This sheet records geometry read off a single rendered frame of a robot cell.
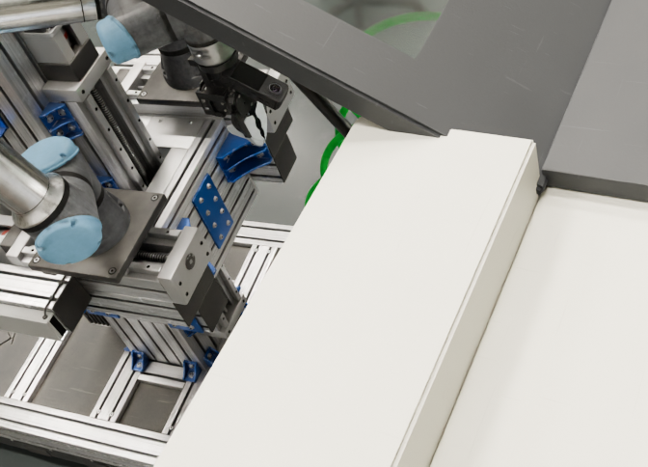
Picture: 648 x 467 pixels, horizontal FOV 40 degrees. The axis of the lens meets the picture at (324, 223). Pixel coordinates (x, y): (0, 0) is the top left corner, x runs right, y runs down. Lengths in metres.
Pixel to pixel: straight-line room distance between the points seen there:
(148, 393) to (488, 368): 1.84
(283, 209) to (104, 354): 0.85
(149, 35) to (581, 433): 0.90
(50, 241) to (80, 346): 1.28
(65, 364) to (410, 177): 2.01
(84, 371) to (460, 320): 2.05
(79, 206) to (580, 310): 0.97
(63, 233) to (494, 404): 0.93
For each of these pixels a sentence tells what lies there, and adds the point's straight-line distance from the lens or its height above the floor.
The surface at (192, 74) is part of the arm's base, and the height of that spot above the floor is 1.07.
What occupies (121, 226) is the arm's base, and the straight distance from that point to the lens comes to 1.84.
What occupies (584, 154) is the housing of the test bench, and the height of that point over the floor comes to 1.50.
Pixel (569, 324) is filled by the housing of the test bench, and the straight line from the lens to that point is 0.95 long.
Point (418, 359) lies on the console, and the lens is 0.85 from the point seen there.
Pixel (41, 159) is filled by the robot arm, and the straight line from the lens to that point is 1.74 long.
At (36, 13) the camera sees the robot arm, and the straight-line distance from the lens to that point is 1.55.
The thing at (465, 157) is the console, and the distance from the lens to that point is 1.00.
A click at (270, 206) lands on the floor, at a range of 3.24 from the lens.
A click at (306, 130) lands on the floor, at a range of 3.47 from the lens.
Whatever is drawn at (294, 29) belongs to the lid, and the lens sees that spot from 1.06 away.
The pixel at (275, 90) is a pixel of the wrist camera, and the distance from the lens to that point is 1.51.
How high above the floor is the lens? 2.26
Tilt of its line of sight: 47 degrees down
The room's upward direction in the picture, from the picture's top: 22 degrees counter-clockwise
